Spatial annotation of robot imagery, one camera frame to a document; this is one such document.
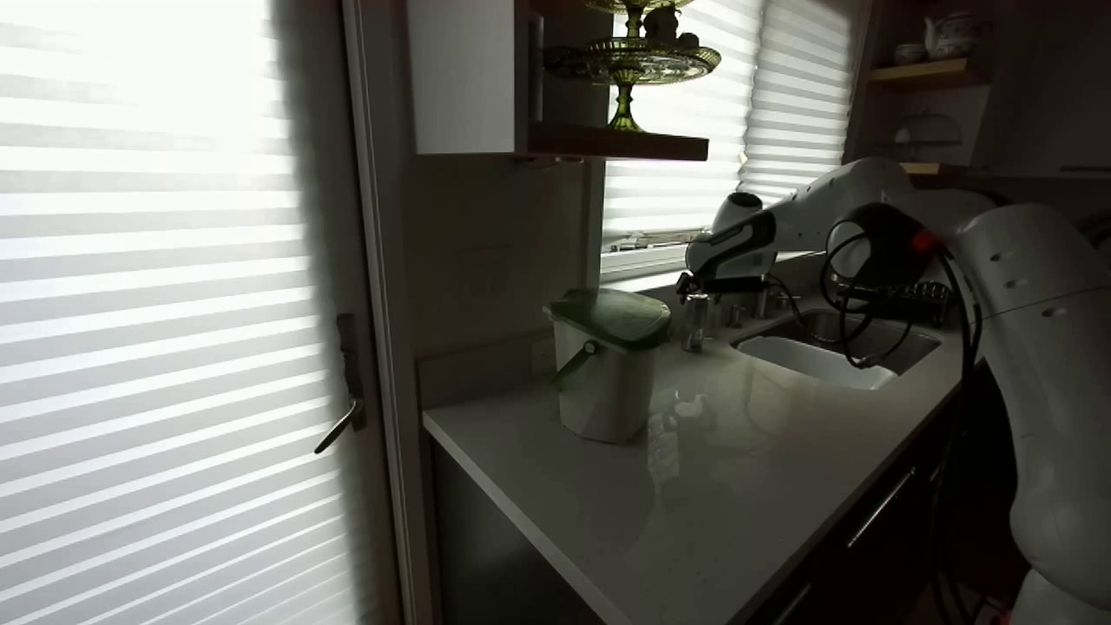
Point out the wooden wall shelf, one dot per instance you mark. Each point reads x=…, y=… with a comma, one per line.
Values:
x=618, y=144

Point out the glass cake stand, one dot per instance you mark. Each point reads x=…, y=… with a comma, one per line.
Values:
x=630, y=57

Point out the white bin with green lid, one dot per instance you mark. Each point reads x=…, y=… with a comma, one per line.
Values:
x=608, y=368

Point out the white door blind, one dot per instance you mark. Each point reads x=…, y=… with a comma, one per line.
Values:
x=150, y=312

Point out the white undermount sink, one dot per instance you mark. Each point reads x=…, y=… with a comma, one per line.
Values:
x=827, y=347

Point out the white dishes on shelf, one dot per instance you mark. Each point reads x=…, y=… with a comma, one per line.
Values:
x=942, y=35

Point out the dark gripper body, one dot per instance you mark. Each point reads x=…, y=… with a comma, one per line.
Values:
x=723, y=282

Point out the white wall cabinet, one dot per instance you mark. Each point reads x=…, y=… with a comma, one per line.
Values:
x=462, y=74

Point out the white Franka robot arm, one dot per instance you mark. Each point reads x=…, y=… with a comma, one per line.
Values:
x=1043, y=347

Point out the white window blind over sink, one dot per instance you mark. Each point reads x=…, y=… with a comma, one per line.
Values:
x=705, y=114

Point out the wooden corner shelf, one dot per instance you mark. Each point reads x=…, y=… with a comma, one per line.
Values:
x=922, y=72

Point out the white window frame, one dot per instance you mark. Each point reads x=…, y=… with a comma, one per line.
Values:
x=648, y=259

